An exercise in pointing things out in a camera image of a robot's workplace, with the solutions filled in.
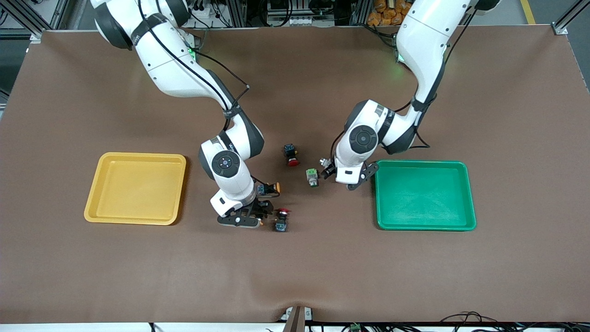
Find orange packaged goods pile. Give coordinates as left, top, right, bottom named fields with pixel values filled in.
left=367, top=0, right=415, bottom=26

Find aluminium frame profile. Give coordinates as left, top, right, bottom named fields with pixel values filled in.
left=12, top=0, right=63, bottom=44
left=551, top=0, right=590, bottom=36

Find yellow plastic tray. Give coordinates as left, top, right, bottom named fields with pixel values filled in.
left=84, top=152, right=187, bottom=225

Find white power strip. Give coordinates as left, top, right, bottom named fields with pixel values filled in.
left=267, top=16, right=323, bottom=27

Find brown table mat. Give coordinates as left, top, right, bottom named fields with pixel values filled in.
left=0, top=25, right=590, bottom=323

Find tangled black cables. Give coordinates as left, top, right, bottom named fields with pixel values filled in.
left=436, top=311, right=590, bottom=332

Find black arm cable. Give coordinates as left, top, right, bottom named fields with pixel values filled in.
left=138, top=0, right=251, bottom=132
left=406, top=9, right=475, bottom=150

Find green plastic tray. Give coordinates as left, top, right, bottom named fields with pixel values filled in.
left=374, top=160, right=477, bottom=231

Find metal table clamp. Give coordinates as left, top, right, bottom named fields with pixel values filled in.
left=279, top=305, right=314, bottom=332

